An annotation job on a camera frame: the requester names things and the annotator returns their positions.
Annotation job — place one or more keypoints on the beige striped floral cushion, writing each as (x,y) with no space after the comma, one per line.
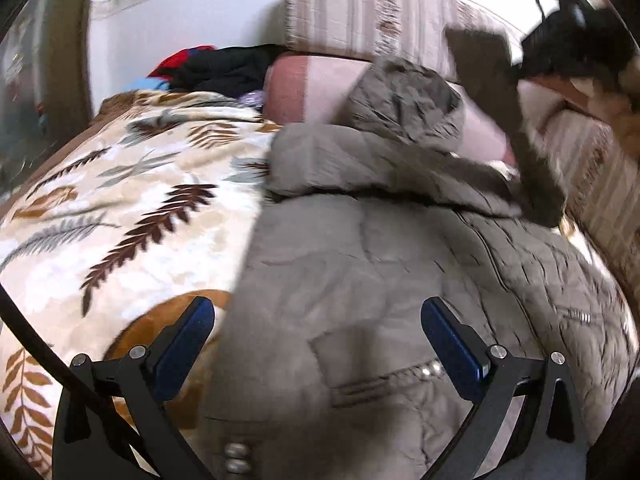
(595,175)

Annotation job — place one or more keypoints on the leaf print blanket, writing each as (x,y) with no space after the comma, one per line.
(125,220)

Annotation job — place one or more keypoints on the light blue cloth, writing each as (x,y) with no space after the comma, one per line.
(150,84)

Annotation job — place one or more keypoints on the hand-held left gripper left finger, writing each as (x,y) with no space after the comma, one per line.
(184,347)

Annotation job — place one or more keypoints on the black garment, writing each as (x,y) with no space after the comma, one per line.
(225,67)

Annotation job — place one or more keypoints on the red garment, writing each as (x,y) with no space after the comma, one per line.
(172,60)

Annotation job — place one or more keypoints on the patterned glass door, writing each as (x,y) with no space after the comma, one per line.
(35,85)

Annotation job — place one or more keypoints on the brown pink cushion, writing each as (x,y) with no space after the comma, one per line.
(590,95)

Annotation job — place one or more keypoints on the grey quilted jacket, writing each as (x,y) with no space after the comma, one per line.
(380,280)

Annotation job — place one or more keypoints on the purple patterned cloth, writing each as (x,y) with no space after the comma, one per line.
(252,99)

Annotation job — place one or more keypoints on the pink bolster cushion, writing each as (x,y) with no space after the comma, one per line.
(310,90)

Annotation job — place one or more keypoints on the long striped floral cushion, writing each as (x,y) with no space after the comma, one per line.
(360,5)

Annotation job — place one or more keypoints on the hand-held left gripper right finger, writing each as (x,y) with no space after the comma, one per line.
(452,347)

